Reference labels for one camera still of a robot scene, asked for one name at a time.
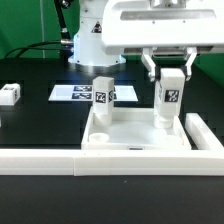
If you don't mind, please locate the black cable bundle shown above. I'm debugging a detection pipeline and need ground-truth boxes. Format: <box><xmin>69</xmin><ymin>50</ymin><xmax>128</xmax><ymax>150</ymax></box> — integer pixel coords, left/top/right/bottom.
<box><xmin>2</xmin><ymin>39</ymin><xmax>74</xmax><ymax>60</ymax></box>

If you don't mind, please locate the white L-shaped obstacle fence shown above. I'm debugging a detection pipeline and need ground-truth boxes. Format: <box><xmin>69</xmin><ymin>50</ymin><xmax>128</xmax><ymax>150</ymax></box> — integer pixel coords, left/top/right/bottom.
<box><xmin>0</xmin><ymin>113</ymin><xmax>224</xmax><ymax>176</ymax></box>

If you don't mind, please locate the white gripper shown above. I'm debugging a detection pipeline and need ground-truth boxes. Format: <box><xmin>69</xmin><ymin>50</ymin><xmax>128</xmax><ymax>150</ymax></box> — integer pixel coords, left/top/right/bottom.
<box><xmin>102</xmin><ymin>0</ymin><xmax>224</xmax><ymax>82</ymax></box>

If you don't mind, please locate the white sheet with AprilTags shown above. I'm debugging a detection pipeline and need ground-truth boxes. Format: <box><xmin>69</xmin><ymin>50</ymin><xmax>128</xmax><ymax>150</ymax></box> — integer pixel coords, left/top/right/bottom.
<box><xmin>49</xmin><ymin>85</ymin><xmax>138</xmax><ymax>102</ymax></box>

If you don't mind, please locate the white square tabletop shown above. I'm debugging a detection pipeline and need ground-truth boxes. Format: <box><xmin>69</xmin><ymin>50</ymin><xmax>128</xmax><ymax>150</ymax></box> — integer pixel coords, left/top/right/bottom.
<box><xmin>81</xmin><ymin>107</ymin><xmax>191</xmax><ymax>151</ymax></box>

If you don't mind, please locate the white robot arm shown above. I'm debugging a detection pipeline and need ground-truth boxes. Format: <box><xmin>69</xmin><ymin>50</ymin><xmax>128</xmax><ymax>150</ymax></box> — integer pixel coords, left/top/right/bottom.
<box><xmin>69</xmin><ymin>0</ymin><xmax>224</xmax><ymax>80</ymax></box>

